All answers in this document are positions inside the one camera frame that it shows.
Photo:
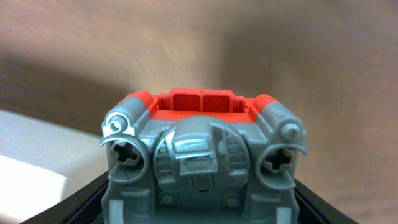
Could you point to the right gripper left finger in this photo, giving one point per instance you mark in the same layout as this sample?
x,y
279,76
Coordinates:
x,y
84,206

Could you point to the white cardboard box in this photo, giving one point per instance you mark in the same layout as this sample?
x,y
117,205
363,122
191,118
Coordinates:
x,y
42,164

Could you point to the red and grey toy truck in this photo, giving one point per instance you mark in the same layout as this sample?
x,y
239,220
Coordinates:
x,y
201,156

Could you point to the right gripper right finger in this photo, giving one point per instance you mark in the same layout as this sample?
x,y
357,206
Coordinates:
x,y
315,210

